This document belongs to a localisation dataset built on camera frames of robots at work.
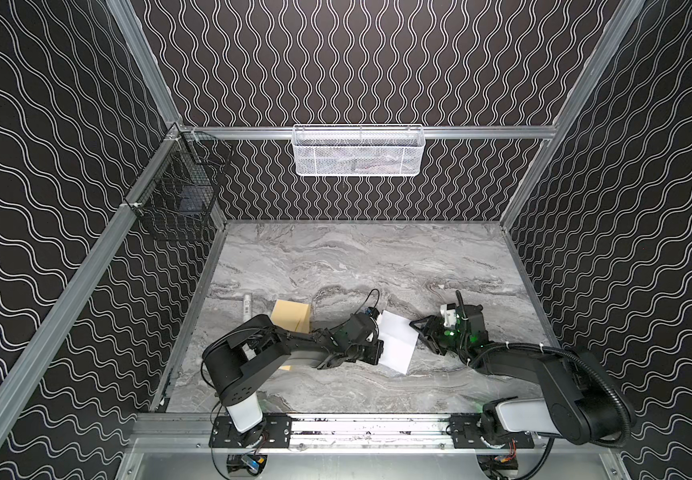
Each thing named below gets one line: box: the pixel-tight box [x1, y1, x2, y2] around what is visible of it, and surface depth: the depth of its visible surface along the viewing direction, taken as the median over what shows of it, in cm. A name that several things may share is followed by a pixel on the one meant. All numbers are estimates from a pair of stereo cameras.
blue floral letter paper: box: [377, 310, 420, 375], surface depth 90 cm
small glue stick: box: [243, 294, 252, 323], surface depth 97 cm
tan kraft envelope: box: [270, 299, 312, 333], surface depth 97 cm
